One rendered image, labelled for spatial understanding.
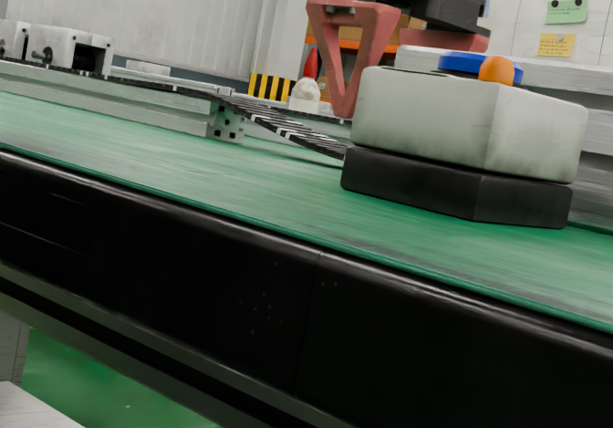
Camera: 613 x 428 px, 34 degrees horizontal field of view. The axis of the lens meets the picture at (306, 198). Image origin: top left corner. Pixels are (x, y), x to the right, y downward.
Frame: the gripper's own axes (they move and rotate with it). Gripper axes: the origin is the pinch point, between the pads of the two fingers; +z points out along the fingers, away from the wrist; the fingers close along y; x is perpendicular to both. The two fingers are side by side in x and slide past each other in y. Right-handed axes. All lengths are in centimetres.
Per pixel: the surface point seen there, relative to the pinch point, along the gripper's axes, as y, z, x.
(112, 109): -2.2, 3.6, 28.4
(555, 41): 276, -44, 159
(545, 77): -5.0, -3.3, -15.1
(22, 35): 29, -3, 101
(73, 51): 30, -2, 88
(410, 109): -16.9, 0.1, -16.0
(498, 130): -16.4, 0.3, -20.5
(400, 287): -32.9, 4.9, -29.7
